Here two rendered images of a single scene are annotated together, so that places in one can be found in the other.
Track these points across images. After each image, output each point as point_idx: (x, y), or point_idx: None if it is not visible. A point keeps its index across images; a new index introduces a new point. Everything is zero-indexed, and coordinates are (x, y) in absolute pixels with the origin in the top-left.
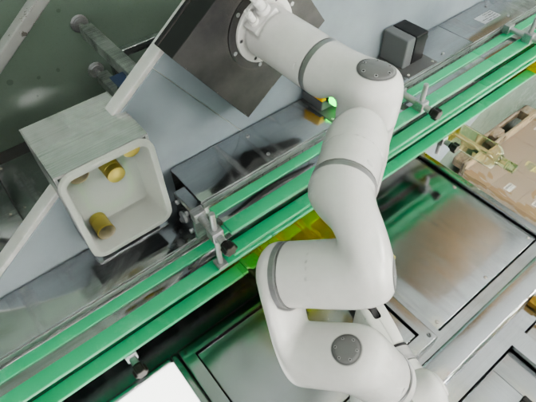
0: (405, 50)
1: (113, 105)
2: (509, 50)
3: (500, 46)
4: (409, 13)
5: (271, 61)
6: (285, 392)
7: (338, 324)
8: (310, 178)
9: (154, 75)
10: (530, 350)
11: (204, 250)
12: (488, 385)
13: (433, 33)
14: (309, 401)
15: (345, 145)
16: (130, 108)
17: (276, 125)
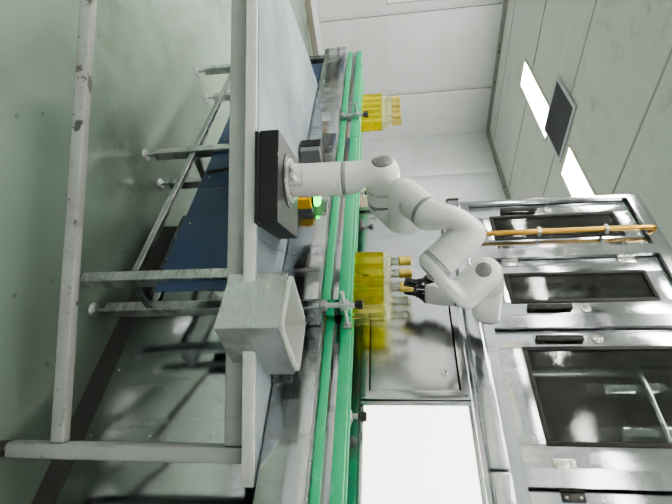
0: (319, 155)
1: (250, 275)
2: (354, 126)
3: (348, 127)
4: (300, 135)
5: (316, 192)
6: (427, 362)
7: (467, 267)
8: (416, 216)
9: (258, 242)
10: (487, 254)
11: (331, 328)
12: None
13: (312, 139)
14: (441, 354)
15: (416, 194)
16: (258, 270)
17: (300, 237)
